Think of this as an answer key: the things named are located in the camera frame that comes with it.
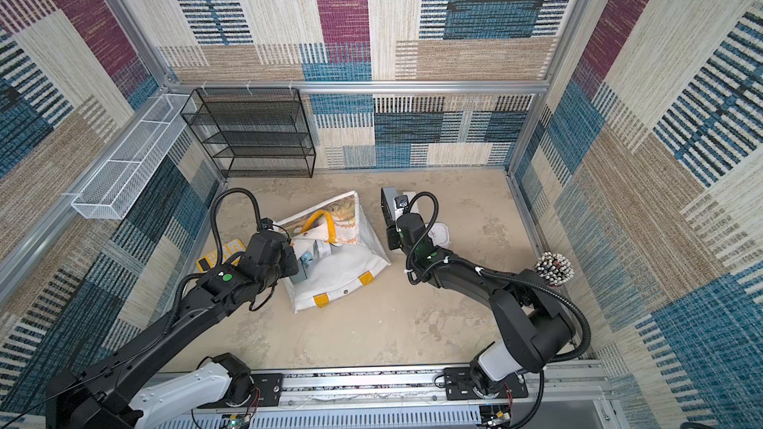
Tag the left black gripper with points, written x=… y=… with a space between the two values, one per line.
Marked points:
x=289 y=256

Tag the black mesh shelf rack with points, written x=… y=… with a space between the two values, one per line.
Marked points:
x=252 y=132

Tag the white canvas tote bag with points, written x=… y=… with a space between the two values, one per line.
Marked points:
x=349 y=252

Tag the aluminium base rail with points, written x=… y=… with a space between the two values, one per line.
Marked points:
x=575 y=394

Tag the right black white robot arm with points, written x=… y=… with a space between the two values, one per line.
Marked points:
x=537 y=325

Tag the white square alarm clock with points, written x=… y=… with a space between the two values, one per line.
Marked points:
x=440 y=235

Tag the cup of pencils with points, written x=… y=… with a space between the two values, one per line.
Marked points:
x=554 y=268

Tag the light blue twin-bell clock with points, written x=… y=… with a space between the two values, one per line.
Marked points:
x=305 y=263

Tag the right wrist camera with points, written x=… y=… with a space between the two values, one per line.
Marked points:
x=401 y=202

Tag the white wire mesh basket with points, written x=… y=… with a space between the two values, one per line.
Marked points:
x=118 y=183

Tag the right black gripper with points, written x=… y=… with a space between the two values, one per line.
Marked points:
x=390 y=208

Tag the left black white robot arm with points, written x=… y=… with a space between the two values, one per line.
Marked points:
x=106 y=394

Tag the grey white device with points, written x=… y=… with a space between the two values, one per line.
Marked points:
x=389 y=205

